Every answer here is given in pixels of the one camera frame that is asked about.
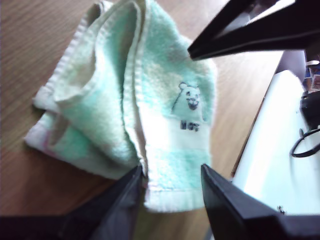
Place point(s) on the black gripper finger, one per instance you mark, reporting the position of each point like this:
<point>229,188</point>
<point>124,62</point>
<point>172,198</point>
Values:
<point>237,212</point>
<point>107,212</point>
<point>275,30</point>
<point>230,17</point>

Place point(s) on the mint and pink tea towel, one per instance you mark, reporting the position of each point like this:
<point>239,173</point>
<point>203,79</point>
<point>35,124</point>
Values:
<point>120,100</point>

